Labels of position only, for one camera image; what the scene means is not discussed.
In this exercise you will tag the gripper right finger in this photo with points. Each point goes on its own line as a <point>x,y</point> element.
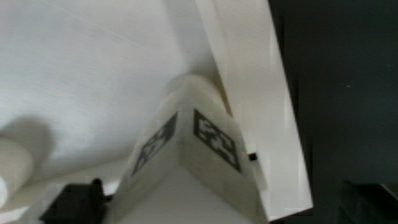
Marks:
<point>368,203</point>

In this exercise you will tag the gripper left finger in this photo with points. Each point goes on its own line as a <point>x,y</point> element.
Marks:
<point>71,204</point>

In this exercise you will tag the white square table top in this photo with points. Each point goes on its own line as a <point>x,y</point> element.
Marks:
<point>91,53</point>

